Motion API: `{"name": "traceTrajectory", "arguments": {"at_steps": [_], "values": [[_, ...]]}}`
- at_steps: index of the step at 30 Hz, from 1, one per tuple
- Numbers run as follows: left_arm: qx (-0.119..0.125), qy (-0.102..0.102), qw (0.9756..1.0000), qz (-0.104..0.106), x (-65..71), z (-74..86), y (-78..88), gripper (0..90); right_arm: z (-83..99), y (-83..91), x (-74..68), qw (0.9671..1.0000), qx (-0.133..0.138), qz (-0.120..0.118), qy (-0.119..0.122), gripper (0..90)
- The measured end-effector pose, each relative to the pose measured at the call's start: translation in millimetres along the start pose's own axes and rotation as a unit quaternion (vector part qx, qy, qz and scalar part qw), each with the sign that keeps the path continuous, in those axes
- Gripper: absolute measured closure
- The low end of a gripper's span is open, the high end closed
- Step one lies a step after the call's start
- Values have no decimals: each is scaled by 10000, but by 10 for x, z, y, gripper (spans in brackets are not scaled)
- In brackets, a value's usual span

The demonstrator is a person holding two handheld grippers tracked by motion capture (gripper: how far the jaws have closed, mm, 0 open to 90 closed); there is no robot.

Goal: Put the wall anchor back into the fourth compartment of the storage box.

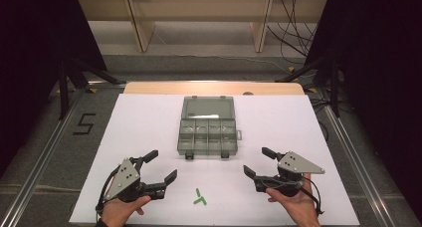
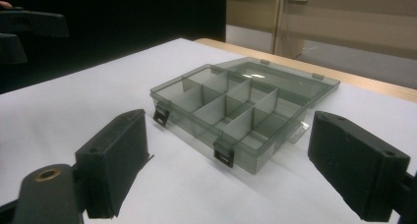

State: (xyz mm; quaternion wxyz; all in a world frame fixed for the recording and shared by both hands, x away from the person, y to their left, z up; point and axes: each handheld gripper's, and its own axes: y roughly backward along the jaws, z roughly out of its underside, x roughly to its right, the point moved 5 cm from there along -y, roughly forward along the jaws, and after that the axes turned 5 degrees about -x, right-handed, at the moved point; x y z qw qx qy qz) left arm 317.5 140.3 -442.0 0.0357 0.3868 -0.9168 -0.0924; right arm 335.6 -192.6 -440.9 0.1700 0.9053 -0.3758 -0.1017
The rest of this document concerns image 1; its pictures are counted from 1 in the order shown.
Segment person's left hand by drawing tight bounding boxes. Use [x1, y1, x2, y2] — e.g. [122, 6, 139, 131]
[101, 194, 152, 227]

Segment bundle of black cables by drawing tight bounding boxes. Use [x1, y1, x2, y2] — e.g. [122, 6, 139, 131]
[266, 0, 320, 66]

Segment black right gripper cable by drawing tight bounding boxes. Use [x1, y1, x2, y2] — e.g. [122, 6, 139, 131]
[300, 178, 325, 217]

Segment aluminium floor rail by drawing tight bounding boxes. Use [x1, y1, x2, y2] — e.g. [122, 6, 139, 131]
[321, 105, 398, 227]
[0, 87, 88, 227]

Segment person's right hand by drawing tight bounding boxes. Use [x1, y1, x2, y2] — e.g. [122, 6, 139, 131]
[265, 172, 321, 227]

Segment light wooden table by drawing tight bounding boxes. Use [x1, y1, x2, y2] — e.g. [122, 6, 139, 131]
[122, 81, 306, 97]

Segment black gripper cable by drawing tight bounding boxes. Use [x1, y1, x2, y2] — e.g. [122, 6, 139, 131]
[300, 178, 325, 217]
[95, 166, 121, 221]

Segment beige wooden shelf unit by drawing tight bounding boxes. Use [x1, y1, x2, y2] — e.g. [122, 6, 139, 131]
[76, 0, 329, 54]

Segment white sheet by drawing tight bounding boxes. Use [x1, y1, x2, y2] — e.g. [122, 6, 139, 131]
[69, 93, 361, 227]

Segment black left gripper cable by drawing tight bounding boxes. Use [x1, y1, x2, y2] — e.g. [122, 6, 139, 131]
[95, 166, 121, 221]

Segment black metal stand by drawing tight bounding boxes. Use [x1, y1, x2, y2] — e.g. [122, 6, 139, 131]
[274, 53, 342, 119]
[57, 56, 127, 121]

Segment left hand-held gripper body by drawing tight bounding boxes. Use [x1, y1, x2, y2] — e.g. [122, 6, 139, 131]
[103, 156, 159, 203]

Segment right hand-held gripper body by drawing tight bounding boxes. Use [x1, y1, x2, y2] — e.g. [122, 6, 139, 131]
[254, 150, 326, 198]

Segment clear grey compartment organizer box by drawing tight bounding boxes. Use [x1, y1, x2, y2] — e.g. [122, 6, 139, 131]
[176, 95, 244, 160]

